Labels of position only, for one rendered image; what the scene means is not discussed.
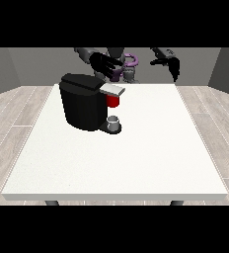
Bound small grey cup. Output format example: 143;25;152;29
107;115;121;131

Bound dark table leg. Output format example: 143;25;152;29
43;200;60;207
169;200;186;207

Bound pale grey machine lid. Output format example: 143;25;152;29
99;82;126;98

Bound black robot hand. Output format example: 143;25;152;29
89;51;125;80
149;56;182;83

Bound grey robot trunk purple rings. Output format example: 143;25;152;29
106;47;141;84

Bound red pod holder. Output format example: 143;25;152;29
105;94;120;109

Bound black coffee machine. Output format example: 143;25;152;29
58;72;123;135

